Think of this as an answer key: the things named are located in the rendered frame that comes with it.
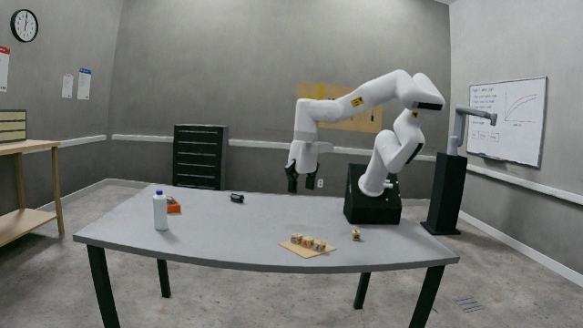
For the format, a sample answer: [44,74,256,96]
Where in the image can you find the orange pocket multimeter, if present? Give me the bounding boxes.
[167,196,180,213]

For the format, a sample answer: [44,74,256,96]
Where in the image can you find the white plastic bottle with blue cap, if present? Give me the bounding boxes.
[153,190,169,231]

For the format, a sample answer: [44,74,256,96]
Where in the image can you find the tan square mat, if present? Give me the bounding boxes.
[279,241,336,259]

